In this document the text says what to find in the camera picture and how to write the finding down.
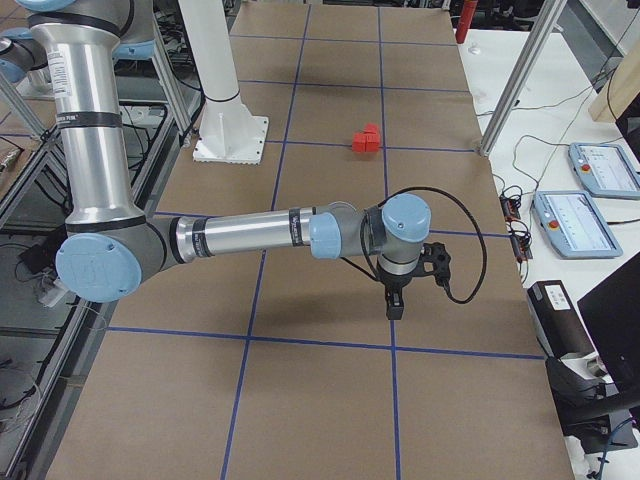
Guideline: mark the teach pendant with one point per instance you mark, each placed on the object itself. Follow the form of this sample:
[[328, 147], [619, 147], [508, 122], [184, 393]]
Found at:
[[574, 225], [604, 170]]

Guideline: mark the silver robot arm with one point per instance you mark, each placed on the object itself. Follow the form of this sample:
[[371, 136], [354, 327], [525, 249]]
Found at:
[[111, 245]]

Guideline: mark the red cylinder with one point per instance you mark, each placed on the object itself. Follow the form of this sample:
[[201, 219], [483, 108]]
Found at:
[[465, 20]]

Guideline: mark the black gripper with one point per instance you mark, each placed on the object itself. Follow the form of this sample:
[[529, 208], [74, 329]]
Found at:
[[393, 281]]

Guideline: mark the near teach pendant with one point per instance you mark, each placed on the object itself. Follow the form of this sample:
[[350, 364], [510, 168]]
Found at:
[[574, 225]]

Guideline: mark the far teach pendant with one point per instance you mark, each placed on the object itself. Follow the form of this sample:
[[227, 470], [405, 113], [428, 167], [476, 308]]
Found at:
[[604, 170]]

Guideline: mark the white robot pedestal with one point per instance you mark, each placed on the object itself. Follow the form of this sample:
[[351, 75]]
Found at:
[[228, 132]]

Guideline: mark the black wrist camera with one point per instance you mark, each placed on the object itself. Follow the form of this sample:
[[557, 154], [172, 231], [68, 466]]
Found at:
[[434, 261]]

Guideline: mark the black box with label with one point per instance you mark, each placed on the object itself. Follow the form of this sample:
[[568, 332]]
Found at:
[[558, 326]]

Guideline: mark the aluminium frame post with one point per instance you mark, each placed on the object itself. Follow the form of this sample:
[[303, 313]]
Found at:
[[536, 40]]

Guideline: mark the small circuit board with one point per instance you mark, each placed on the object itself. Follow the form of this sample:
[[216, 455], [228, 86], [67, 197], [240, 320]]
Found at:
[[510, 206]]

